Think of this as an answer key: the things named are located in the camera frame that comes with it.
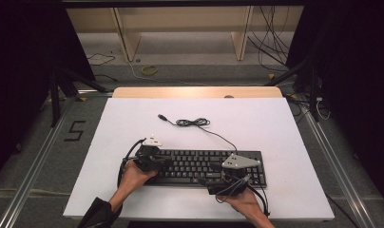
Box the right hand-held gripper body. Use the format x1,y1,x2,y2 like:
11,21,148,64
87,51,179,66
206,153,262,197

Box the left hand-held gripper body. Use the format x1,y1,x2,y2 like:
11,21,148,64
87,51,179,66
134,134,166,173

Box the black keyboard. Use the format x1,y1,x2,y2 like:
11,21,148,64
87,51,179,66
137,149,268,189

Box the person's right hand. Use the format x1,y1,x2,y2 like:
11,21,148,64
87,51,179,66
216,187,261,220

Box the person's left hand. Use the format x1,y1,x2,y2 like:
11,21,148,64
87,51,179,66
118,159,159,198

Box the white table board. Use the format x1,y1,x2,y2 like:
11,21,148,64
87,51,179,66
62,96,336,222

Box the light wooden table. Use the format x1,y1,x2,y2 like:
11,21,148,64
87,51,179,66
112,86,283,99

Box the yellow tape roll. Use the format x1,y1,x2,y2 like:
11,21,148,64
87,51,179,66
140,65,160,77

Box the black tripod stand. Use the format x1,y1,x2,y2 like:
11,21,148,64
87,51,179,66
48,63,110,128

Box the light wooden shelf unit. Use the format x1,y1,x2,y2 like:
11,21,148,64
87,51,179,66
66,5,305,63

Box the black metal stand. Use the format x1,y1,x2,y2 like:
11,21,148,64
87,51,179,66
263,56,321,124

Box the dark curtain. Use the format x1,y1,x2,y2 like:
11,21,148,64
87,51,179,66
0,0,97,185
285,0,384,211

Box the left hand-held gripper cable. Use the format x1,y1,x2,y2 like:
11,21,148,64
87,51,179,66
116,138,147,188

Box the hand-held gripper cable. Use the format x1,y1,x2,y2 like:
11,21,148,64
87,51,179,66
214,174,272,218
116,138,147,188

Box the right hand-held gripper cable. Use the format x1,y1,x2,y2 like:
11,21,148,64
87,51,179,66
214,174,272,218

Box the black keyboard cable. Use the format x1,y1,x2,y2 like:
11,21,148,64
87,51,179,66
157,113,239,152

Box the aluminium floor rail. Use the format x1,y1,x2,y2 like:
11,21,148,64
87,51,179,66
0,89,116,228
298,93,377,228

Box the tangled floor cables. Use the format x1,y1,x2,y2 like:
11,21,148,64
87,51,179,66
284,93,333,123

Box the thin black floor cable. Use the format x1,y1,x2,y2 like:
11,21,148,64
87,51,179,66
86,52,117,67

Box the hanging black cable bundle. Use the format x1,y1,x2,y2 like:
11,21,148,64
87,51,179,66
246,5,293,73

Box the black frame bar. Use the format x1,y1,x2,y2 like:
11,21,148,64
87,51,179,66
61,0,309,10

